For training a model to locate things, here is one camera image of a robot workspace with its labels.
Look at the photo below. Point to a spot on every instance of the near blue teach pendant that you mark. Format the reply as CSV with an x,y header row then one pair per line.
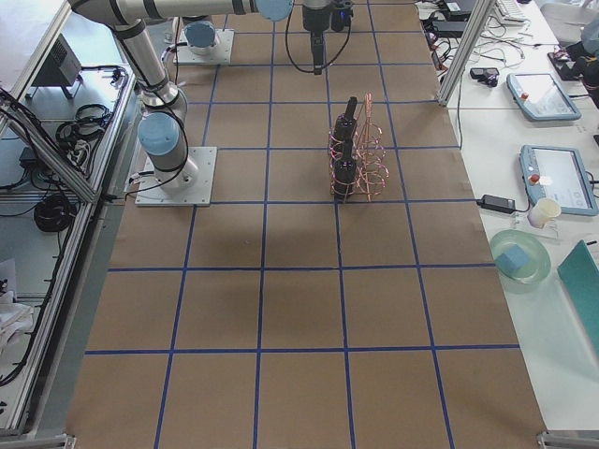
x,y
557,173

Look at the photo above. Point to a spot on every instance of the copper wire wine rack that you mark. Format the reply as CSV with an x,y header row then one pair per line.
x,y
372,174

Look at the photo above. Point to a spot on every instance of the blue teach pendant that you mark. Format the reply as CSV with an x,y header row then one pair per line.
x,y
541,97
557,173

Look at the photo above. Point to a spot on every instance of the black power brick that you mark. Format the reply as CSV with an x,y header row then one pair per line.
x,y
448,29

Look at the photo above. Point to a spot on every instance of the white crumpled cloth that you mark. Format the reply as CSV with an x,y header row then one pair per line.
x,y
16,318

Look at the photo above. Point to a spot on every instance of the small black power adapter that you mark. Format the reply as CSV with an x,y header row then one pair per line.
x,y
496,203

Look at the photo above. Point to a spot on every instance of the teal board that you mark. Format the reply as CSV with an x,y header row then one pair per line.
x,y
579,275

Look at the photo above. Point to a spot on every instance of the white paper cup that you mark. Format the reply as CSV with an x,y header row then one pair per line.
x,y
544,211

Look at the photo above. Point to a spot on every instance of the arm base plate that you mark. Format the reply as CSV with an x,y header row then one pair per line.
x,y
193,186
219,53

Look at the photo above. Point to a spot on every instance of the blue foam cube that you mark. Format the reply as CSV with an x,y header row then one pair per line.
x,y
514,262

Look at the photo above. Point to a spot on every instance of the far blue teach pendant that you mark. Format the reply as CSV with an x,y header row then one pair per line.
x,y
541,97

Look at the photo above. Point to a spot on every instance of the green glass plate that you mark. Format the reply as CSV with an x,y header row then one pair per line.
x,y
532,246

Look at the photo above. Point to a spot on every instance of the dark bottle in rack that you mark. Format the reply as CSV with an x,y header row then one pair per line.
x,y
344,127
344,170

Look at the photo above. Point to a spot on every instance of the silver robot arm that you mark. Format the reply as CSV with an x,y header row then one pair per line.
x,y
201,36
161,133

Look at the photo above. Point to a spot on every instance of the aluminium frame post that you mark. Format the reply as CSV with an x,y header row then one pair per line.
x,y
473,29

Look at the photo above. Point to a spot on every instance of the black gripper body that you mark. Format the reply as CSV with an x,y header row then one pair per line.
x,y
313,19

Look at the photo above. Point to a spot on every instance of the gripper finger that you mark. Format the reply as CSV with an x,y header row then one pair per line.
x,y
317,43

